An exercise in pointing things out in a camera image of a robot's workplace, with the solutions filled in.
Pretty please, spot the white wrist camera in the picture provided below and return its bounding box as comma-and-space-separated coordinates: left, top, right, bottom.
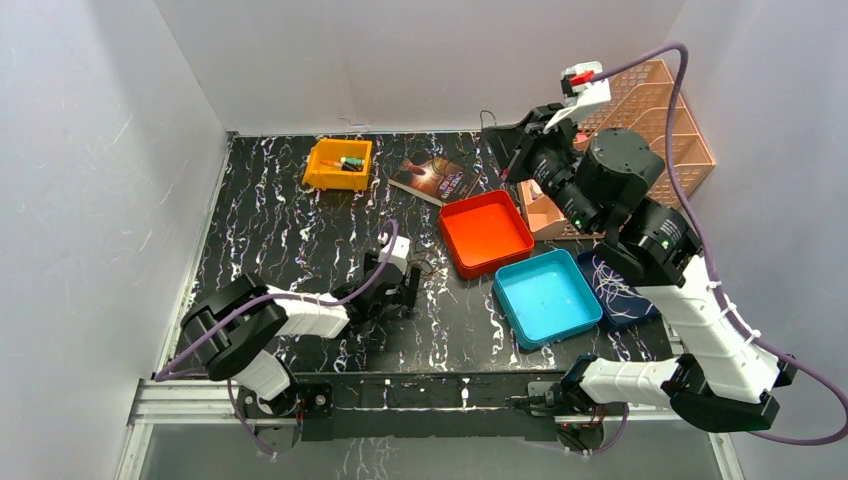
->
378, 233, 412, 274
543, 61, 611, 134

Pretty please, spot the white thin cable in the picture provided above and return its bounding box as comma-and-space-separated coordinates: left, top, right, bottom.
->
589, 258, 647, 319

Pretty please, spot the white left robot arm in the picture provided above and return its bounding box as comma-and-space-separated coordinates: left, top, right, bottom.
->
180, 251, 422, 416

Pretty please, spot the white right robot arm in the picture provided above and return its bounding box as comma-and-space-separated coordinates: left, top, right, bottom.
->
481, 108, 796, 433

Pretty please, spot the orange square tray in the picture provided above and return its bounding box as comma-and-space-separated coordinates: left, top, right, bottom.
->
438, 190, 535, 280

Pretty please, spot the dark blue square tray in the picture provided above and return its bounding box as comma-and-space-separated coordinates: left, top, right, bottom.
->
576, 252, 661, 332

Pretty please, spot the light blue square tray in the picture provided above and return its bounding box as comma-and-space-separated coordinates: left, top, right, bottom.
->
493, 249, 603, 351

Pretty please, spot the yellow plastic parts bin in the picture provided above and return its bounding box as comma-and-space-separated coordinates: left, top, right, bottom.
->
302, 138, 373, 192

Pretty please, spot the green marker pen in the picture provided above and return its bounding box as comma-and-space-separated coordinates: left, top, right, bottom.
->
340, 157, 364, 170

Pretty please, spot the dark paperback book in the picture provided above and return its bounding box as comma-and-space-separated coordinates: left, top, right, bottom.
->
388, 154, 480, 206

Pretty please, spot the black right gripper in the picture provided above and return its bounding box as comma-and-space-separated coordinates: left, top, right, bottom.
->
483, 103, 602, 237

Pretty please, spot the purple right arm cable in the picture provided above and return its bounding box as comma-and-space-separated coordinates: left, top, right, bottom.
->
589, 42, 848, 458

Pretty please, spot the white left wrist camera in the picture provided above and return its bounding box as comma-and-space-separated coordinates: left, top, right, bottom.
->
378, 233, 412, 274

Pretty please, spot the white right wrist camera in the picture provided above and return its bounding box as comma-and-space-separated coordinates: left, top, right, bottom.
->
543, 61, 611, 134

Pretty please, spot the peach plastic file organizer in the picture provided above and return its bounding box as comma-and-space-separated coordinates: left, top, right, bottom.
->
518, 60, 715, 241

